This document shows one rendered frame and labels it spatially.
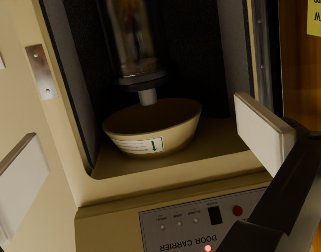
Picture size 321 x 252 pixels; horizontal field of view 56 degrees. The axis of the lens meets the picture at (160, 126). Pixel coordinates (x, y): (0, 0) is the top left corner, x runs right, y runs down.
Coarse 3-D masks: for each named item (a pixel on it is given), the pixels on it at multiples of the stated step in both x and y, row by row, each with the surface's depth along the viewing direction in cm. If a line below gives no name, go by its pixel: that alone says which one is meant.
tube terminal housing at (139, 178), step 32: (32, 0) 39; (32, 32) 38; (64, 96) 43; (256, 96) 42; (64, 128) 42; (224, 128) 54; (64, 160) 44; (128, 160) 50; (160, 160) 48; (192, 160) 46; (224, 160) 46; (256, 160) 46; (96, 192) 46; (128, 192) 46; (160, 192) 47
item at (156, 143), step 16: (128, 112) 59; (144, 112) 60; (160, 112) 60; (176, 112) 59; (192, 112) 55; (112, 128) 55; (128, 128) 58; (144, 128) 60; (160, 128) 60; (176, 128) 45; (192, 128) 49; (128, 144) 47; (144, 144) 46; (160, 144) 46; (176, 144) 48
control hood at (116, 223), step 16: (256, 176) 46; (176, 192) 46; (192, 192) 45; (208, 192) 44; (224, 192) 44; (80, 208) 46; (96, 208) 46; (112, 208) 45; (128, 208) 44; (144, 208) 44; (80, 224) 44; (96, 224) 44; (112, 224) 44; (128, 224) 43; (80, 240) 43; (96, 240) 43; (112, 240) 43; (128, 240) 43
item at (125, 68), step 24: (96, 0) 40; (120, 0) 39; (144, 0) 39; (120, 24) 40; (144, 24) 40; (120, 48) 41; (144, 48) 41; (168, 48) 44; (120, 72) 43; (144, 72) 42
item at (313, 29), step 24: (288, 0) 32; (312, 0) 29; (288, 24) 33; (312, 24) 30; (288, 48) 35; (312, 48) 30; (288, 72) 36; (312, 72) 31; (288, 96) 37; (312, 96) 32; (312, 120) 33
